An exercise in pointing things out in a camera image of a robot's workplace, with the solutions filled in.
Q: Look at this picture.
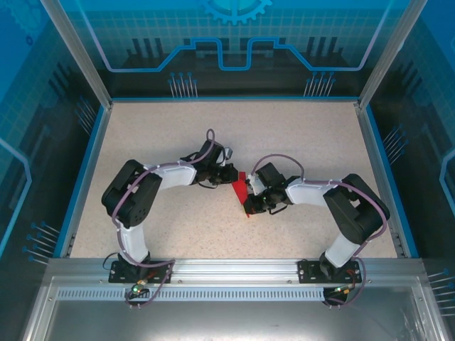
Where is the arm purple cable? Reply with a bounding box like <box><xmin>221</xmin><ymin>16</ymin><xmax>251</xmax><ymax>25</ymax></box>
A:
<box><xmin>250</xmin><ymin>154</ymin><xmax>388</xmax><ymax>308</ymax></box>
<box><xmin>112</xmin><ymin>128</ymin><xmax>217</xmax><ymax>310</ymax></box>

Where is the left arm cable connector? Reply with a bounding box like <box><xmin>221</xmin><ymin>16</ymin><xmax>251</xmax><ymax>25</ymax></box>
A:
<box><xmin>129</xmin><ymin>278</ymin><xmax>150</xmax><ymax>296</ymax></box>

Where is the aluminium side rail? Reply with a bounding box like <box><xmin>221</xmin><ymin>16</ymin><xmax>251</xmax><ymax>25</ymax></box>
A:
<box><xmin>355</xmin><ymin>101</ymin><xmax>408</xmax><ymax>259</ymax></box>
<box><xmin>58</xmin><ymin>102</ymin><xmax>114</xmax><ymax>259</ymax></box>

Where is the red paper sheet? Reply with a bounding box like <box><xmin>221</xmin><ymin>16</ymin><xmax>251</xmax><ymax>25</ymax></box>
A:
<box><xmin>230</xmin><ymin>171</ymin><xmax>257</xmax><ymax>218</ymax></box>

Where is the right arm cable connector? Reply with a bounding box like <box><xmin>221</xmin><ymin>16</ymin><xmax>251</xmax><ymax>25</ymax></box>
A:
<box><xmin>332</xmin><ymin>283</ymin><xmax>358</xmax><ymax>296</ymax></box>

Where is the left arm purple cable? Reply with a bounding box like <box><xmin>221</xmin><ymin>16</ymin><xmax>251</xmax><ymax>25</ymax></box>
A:
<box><xmin>112</xmin><ymin>128</ymin><xmax>217</xmax><ymax>310</ymax></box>

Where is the blue printed side panel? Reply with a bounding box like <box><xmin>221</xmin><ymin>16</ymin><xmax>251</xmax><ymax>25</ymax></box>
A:
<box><xmin>0</xmin><ymin>0</ymin><xmax>109</xmax><ymax>341</ymax></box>
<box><xmin>365</xmin><ymin>0</ymin><xmax>455</xmax><ymax>341</ymax></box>

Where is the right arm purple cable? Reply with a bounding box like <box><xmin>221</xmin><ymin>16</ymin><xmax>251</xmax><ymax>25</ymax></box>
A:
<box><xmin>250</xmin><ymin>154</ymin><xmax>388</xmax><ymax>308</ymax></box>

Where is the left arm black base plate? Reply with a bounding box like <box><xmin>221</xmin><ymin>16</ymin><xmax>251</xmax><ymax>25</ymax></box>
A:
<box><xmin>108</xmin><ymin>259</ymin><xmax>175</xmax><ymax>285</ymax></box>

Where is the blue printed gear panel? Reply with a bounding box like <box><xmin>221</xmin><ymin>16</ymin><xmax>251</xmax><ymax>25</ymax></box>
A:
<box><xmin>62</xmin><ymin>0</ymin><xmax>397</xmax><ymax>99</ymax></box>

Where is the aluminium frame post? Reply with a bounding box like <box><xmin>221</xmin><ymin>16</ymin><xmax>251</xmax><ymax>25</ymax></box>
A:
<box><xmin>357</xmin><ymin>0</ymin><xmax>427</xmax><ymax>109</ymax></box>
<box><xmin>39</xmin><ymin>0</ymin><xmax>114</xmax><ymax>111</ymax></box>

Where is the aluminium mounting rail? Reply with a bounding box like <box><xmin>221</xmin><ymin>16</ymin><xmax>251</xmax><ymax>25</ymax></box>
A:
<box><xmin>45</xmin><ymin>257</ymin><xmax>426</xmax><ymax>283</ymax></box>

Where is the slotted cable duct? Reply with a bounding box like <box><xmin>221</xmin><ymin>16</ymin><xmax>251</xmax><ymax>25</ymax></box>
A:
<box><xmin>55</xmin><ymin>288</ymin><xmax>330</xmax><ymax>302</ymax></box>

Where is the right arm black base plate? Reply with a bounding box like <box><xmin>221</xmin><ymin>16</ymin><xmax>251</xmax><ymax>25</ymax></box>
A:
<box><xmin>297</xmin><ymin>259</ymin><xmax>363</xmax><ymax>285</ymax></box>

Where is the arm cable connector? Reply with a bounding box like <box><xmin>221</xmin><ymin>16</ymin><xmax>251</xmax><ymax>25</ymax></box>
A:
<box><xmin>332</xmin><ymin>283</ymin><xmax>358</xmax><ymax>296</ymax></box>
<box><xmin>129</xmin><ymin>278</ymin><xmax>150</xmax><ymax>296</ymax></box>

